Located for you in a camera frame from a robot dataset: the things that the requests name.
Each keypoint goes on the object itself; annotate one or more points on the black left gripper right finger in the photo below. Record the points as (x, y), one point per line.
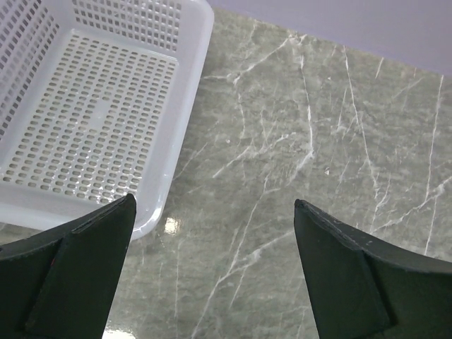
(363, 287)

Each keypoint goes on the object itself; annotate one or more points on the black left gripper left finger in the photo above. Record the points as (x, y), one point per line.
(60, 283)

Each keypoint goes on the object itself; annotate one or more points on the white perforated plastic basket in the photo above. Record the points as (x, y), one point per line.
(96, 97)

